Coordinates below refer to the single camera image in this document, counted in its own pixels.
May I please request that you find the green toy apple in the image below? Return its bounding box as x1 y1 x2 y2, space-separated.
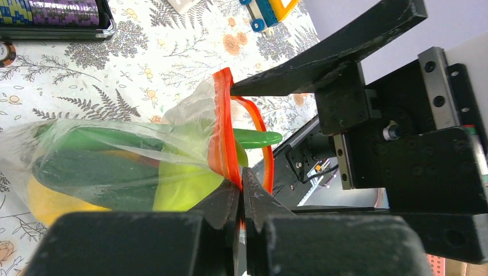
152 162 224 212

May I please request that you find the light green toy pepper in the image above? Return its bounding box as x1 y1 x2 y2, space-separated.
36 124 283 167

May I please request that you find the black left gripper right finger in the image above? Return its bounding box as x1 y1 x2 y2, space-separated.
242 168 431 275

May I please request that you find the dark green toy cucumber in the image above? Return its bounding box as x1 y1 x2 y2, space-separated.
32 149 158 212

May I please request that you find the clear zip bag orange zipper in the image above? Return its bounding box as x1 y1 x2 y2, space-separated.
1 68 274 211

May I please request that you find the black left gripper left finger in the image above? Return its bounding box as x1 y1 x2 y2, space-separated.
25 181 241 275

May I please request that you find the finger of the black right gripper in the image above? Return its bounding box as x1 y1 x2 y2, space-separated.
230 0 428 97

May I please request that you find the yellow toy corn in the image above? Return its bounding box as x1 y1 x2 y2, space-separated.
26 175 111 227

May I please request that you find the black poker chip case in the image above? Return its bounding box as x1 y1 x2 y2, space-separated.
1 0 116 41

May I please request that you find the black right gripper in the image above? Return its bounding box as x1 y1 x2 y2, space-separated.
291 47 487 264

